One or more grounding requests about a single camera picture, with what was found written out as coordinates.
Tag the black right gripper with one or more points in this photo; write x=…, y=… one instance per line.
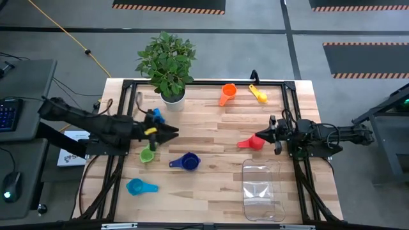
x=281, y=134

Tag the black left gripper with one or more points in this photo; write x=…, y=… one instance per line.
x=142, y=131

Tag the red measuring cup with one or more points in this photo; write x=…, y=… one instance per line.
x=255, y=143

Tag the small blue measuring cup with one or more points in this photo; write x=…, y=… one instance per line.
x=158, y=115

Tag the green measuring cup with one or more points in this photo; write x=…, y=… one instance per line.
x=146, y=156

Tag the large dark blue measuring cup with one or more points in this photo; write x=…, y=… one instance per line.
x=190, y=161

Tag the small yellow measuring cup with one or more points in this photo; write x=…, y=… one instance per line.
x=262, y=97

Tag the orange measuring cup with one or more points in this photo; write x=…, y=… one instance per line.
x=228, y=91

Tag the light blue measuring cup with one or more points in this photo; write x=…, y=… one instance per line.
x=135, y=187

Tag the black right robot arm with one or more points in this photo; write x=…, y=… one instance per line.
x=335, y=132

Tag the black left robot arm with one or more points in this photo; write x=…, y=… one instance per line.
x=80, y=118

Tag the clear plastic basket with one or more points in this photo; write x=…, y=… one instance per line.
x=265, y=191

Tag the green plant in white pot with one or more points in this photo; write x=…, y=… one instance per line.
x=166, y=64

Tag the white printed booklet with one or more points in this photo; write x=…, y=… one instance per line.
x=70, y=156

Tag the black diagonal beam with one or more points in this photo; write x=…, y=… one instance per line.
x=60, y=139

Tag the black metal cart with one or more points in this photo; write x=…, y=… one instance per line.
x=383, y=127

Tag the black hazard-striped floor mat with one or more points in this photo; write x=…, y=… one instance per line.
x=358, y=3
x=169, y=4
x=367, y=59

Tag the black round desk knob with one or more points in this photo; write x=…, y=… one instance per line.
x=42, y=209

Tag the grey desk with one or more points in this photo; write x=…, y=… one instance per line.
x=28, y=80

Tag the black backlit keyboard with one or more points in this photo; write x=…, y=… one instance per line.
x=8, y=115

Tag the black computer mouse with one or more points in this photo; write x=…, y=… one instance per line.
x=12, y=187

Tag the black clamp bracket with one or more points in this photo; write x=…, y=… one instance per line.
x=254, y=76

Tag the black aluminium table frame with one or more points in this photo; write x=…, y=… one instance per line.
x=207, y=82

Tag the silver metal bracket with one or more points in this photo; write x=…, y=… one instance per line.
x=297, y=227
x=118, y=226

